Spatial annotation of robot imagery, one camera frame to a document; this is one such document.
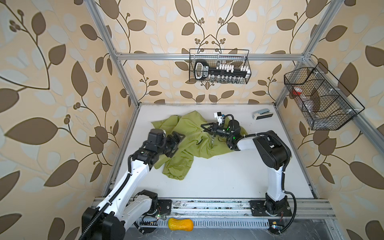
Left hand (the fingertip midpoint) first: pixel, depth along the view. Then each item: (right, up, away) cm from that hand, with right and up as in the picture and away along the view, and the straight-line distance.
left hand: (183, 139), depth 77 cm
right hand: (+9, +6, +10) cm, 15 cm away
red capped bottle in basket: (+62, +26, +4) cm, 67 cm away
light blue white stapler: (+56, +15, +34) cm, 67 cm away
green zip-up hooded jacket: (+7, -3, +14) cm, 16 cm away
